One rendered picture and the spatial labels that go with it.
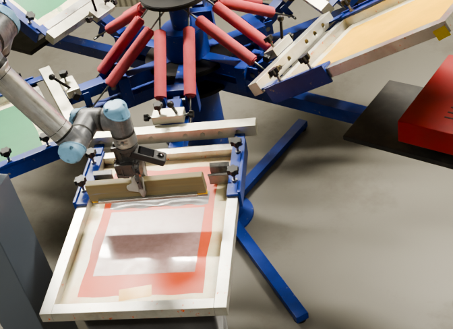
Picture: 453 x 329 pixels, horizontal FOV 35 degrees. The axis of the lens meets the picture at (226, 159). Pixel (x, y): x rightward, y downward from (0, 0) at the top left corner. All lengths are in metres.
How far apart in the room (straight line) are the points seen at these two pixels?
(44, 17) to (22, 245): 1.35
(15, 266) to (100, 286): 0.38
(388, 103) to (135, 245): 1.14
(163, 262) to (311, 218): 1.55
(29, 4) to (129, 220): 1.47
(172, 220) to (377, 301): 1.25
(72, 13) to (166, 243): 1.55
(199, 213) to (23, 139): 0.97
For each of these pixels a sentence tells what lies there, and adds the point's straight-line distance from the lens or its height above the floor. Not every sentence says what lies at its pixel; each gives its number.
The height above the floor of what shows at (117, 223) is 0.95.
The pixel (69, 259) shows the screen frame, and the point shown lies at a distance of 2.48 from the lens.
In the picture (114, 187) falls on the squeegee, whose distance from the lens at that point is 2.47.
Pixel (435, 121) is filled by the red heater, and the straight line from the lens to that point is 2.57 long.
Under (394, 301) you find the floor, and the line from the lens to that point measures 3.43.
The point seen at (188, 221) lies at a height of 0.96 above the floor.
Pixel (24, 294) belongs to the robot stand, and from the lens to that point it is 2.73.
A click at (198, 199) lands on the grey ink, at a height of 0.96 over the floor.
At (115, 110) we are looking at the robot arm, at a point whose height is 1.44.
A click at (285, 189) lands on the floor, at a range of 4.00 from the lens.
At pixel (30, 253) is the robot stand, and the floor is 0.88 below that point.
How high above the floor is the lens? 2.64
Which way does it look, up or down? 38 degrees down
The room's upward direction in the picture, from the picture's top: 12 degrees counter-clockwise
